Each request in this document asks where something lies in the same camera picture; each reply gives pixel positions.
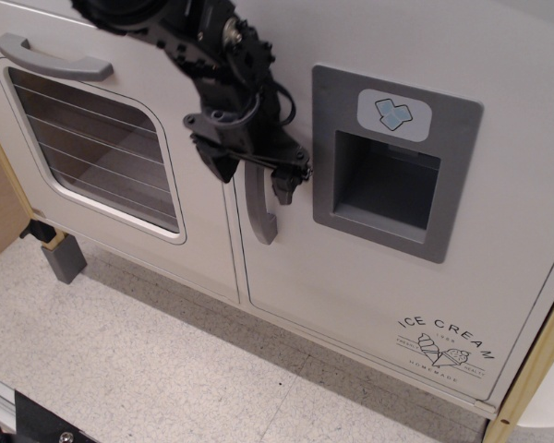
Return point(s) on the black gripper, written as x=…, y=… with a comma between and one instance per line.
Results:
x=223, y=139

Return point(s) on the grey fridge door handle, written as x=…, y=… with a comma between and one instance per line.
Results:
x=263, y=223

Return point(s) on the white toy fridge door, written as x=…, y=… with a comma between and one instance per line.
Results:
x=460, y=328

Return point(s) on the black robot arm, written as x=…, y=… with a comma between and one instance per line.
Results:
x=230, y=66

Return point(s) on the grey ice dispenser panel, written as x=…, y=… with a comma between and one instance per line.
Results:
x=390, y=160

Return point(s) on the white toy oven door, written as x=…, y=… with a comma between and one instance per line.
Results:
x=110, y=161

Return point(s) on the grey kitchen foot block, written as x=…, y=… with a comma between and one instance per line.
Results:
x=66, y=259

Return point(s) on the grey oven door handle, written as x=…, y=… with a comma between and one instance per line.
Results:
x=17, y=49

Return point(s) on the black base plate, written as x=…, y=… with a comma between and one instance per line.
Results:
x=34, y=423

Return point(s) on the light wood right post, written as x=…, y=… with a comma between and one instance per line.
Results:
x=532, y=373

